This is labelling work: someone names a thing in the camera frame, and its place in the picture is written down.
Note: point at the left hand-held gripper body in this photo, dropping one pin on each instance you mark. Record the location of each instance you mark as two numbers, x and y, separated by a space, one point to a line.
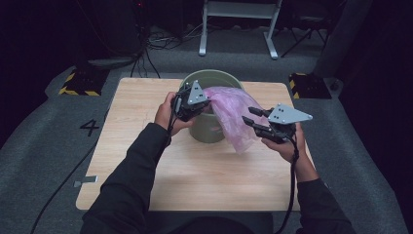
186 104

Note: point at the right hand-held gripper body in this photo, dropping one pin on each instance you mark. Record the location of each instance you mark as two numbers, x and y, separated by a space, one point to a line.
282 130

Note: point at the green plastic bucket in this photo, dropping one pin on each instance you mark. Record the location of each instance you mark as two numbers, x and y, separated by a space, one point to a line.
207 130

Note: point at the pink plastic bag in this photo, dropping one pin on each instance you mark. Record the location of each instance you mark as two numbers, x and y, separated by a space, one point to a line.
233 113

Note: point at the person's right hand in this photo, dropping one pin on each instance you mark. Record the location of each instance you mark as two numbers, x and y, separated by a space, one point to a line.
290 151

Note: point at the person's left hand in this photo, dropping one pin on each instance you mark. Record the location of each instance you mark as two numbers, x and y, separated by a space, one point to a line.
165 117

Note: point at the black yellow striped base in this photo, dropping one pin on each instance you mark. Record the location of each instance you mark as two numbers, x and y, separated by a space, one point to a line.
82 83
310 86

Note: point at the black tripod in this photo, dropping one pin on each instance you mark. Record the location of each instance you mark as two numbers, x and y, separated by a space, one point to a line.
308 26

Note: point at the dark equipment stand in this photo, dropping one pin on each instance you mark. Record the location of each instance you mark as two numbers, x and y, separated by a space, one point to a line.
113 35

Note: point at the white metal stand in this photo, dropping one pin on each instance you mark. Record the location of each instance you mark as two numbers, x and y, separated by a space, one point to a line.
240 9

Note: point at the person's lap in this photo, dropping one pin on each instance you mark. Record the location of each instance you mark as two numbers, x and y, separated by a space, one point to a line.
214 226

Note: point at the grey curtain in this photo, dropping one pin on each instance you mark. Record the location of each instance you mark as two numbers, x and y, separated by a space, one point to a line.
344 35

